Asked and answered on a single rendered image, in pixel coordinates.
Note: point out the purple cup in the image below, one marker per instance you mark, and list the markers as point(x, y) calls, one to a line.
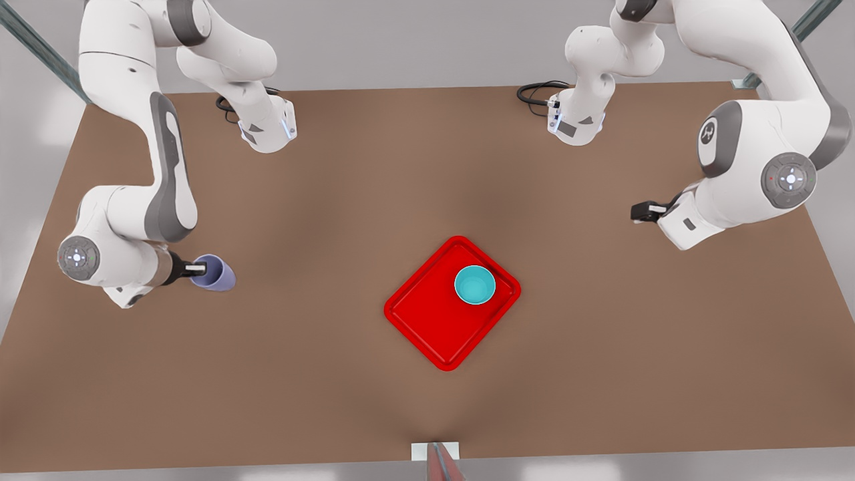
point(219, 275)

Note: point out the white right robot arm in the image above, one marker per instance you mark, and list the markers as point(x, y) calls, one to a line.
point(113, 80)

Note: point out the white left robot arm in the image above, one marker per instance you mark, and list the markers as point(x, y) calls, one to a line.
point(755, 73)

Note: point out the teal bowl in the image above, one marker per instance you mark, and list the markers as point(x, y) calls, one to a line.
point(475, 284)

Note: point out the red tray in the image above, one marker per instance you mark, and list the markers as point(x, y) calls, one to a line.
point(434, 321)

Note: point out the silver frame post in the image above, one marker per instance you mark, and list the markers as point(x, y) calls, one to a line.
point(441, 461)
point(40, 47)
point(805, 23)

